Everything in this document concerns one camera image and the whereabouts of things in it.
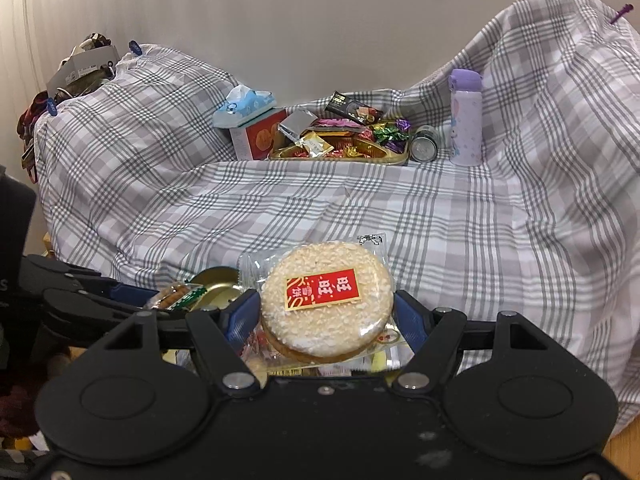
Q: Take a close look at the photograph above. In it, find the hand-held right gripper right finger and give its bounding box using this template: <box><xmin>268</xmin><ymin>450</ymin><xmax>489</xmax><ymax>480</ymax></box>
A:
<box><xmin>391</xmin><ymin>290</ymin><xmax>553</xmax><ymax>393</ymax></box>

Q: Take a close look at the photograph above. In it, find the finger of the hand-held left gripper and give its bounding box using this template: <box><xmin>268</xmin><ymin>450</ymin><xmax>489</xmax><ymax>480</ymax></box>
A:
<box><xmin>42</xmin><ymin>287</ymin><xmax>151</xmax><ymax>349</ymax></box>
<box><xmin>21</xmin><ymin>254</ymin><xmax>167</xmax><ymax>308</ymax></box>

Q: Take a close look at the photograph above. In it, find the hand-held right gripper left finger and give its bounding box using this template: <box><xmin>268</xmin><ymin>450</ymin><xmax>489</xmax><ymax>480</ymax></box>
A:
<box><xmin>102</xmin><ymin>289</ymin><xmax>263</xmax><ymax>393</ymax></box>

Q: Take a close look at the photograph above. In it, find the green biscuit packet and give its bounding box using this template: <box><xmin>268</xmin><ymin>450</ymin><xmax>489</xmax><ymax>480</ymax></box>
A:
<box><xmin>144</xmin><ymin>282</ymin><xmax>209</xmax><ymax>312</ymax></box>

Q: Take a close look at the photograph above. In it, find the rice cracker packet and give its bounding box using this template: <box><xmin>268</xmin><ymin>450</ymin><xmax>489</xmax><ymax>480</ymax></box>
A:
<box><xmin>237</xmin><ymin>232</ymin><xmax>402</xmax><ymax>372</ymax></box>

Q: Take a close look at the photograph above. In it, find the dark red bag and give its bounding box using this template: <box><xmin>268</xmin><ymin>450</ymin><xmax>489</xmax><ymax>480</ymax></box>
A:
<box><xmin>19</xmin><ymin>91</ymin><xmax>54</xmax><ymax>184</ymax></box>

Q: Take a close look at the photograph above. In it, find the grey plaid cloth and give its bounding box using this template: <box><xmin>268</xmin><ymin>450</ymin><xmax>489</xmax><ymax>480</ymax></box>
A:
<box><xmin>30</xmin><ymin>0</ymin><xmax>640</xmax><ymax>407</ymax></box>

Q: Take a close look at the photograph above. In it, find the dark drink can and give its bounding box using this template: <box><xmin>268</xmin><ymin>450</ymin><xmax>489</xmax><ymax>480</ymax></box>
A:
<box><xmin>409</xmin><ymin>125</ymin><xmax>440</xmax><ymax>164</ymax></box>

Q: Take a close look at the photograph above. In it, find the grey cardboard box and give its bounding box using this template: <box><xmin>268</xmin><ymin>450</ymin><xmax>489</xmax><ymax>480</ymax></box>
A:
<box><xmin>46</xmin><ymin>45</ymin><xmax>119</xmax><ymax>97</ymax></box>

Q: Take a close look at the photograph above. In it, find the red and white box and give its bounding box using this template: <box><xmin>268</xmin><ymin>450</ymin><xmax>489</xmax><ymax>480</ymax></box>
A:
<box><xmin>229</xmin><ymin>107</ymin><xmax>289</xmax><ymax>161</ymax></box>

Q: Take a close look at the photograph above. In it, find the cream snack packet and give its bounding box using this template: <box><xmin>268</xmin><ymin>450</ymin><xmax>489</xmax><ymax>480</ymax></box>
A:
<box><xmin>300</xmin><ymin>135</ymin><xmax>335</xmax><ymax>159</ymax></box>

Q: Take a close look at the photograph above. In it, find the gold candy tray with sweets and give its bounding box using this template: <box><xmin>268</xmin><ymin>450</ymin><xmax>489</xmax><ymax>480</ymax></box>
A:
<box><xmin>295</xmin><ymin>117</ymin><xmax>412</xmax><ymax>159</ymax></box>

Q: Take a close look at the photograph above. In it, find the silver foil packet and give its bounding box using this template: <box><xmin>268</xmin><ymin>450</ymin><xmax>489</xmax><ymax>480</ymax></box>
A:
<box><xmin>277</xmin><ymin>109</ymin><xmax>316</xmax><ymax>141</ymax></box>

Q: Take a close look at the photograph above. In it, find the camouflage cloth item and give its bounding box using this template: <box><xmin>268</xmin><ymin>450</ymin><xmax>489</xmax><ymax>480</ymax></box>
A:
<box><xmin>74</xmin><ymin>31</ymin><xmax>117</xmax><ymax>57</ymax></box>

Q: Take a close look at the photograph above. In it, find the purple insulated bottle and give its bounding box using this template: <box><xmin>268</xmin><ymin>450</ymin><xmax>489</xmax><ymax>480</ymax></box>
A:
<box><xmin>448</xmin><ymin>68</ymin><xmax>485</xmax><ymax>167</ymax></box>

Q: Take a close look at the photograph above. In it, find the pink dark snack packet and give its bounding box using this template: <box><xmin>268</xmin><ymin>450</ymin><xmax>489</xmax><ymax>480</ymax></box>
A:
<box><xmin>312</xmin><ymin>117</ymin><xmax>359</xmax><ymax>136</ymax></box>

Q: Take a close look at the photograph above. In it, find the blue tissue pack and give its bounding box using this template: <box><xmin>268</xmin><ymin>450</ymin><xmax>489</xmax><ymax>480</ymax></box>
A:
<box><xmin>212</xmin><ymin>85</ymin><xmax>277</xmax><ymax>130</ymax></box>

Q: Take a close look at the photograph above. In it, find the black wafer box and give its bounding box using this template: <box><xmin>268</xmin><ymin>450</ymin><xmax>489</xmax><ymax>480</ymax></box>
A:
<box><xmin>325</xmin><ymin>91</ymin><xmax>382</xmax><ymax>124</ymax></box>

